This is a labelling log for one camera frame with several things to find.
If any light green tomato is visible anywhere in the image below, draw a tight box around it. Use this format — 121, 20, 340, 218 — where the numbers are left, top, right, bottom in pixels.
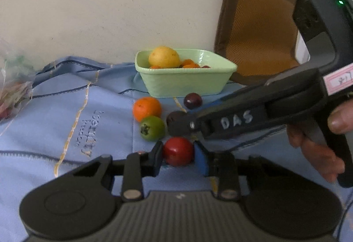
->
139, 116, 166, 142

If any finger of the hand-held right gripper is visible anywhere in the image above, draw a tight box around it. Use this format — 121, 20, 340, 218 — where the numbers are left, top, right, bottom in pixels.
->
203, 84, 269, 116
183, 105, 269, 144

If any blue bed sheet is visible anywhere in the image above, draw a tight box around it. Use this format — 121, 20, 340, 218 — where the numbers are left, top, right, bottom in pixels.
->
0, 56, 304, 198

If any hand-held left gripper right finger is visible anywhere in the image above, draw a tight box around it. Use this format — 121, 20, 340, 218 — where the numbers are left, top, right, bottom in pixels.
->
193, 141, 276, 201

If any brown woven seat cushion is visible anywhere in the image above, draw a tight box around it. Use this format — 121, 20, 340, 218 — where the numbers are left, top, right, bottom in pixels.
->
214, 0, 306, 85

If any person's right hand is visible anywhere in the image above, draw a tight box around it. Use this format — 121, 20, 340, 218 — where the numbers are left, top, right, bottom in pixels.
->
287, 101, 353, 183

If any red cherry tomato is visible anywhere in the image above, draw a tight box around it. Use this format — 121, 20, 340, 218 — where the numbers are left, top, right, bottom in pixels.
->
163, 137, 195, 167

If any large yellow citrus fruit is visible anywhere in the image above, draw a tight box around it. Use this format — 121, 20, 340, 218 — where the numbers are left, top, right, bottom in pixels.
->
148, 46, 180, 69

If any clear plastic bag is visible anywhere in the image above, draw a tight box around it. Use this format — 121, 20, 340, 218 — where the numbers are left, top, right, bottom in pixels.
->
0, 38, 36, 121

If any mandarin orange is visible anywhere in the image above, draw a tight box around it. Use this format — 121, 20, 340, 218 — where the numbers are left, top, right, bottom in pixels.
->
133, 97, 162, 123

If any light green plastic basin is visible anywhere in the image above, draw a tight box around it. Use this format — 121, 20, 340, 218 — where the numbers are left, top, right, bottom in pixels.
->
135, 49, 238, 98

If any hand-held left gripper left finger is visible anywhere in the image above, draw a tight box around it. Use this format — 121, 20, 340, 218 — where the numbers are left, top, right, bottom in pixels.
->
72, 141, 164, 202

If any dark purple cherry tomato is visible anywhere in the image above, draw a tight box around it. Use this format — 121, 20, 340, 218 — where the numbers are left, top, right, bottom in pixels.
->
184, 92, 203, 109
166, 110, 188, 136

